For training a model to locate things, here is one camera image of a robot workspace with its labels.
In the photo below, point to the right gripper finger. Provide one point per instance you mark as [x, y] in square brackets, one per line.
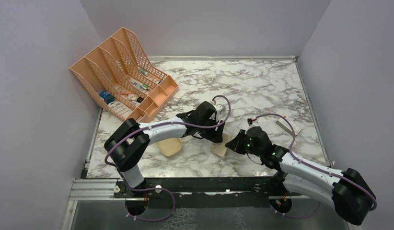
[238, 147]
[239, 137]

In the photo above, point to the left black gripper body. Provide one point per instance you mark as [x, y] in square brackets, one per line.
[210, 133]

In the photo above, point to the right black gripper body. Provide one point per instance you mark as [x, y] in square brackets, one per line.
[255, 151]

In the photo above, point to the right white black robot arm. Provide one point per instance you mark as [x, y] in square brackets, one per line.
[345, 191]

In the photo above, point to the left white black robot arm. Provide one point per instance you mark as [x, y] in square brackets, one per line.
[128, 143]

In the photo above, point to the white card box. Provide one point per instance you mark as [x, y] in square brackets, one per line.
[289, 125]

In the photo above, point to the beige oval tray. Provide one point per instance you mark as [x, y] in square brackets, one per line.
[170, 147]

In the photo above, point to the green marker pen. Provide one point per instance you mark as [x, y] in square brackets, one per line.
[144, 72]

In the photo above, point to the orange plastic desk organizer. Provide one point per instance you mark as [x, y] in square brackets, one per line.
[113, 66]

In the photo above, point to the blue tape roll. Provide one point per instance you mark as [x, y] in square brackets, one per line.
[106, 96]

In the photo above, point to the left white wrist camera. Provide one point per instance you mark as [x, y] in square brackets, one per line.
[220, 110]

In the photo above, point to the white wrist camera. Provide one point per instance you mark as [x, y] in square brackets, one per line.
[220, 110]
[252, 122]

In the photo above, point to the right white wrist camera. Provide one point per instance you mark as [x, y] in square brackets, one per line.
[252, 122]

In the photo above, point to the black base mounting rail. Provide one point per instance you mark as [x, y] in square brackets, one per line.
[203, 192]

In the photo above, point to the aluminium frame profile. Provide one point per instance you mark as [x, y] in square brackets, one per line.
[92, 189]

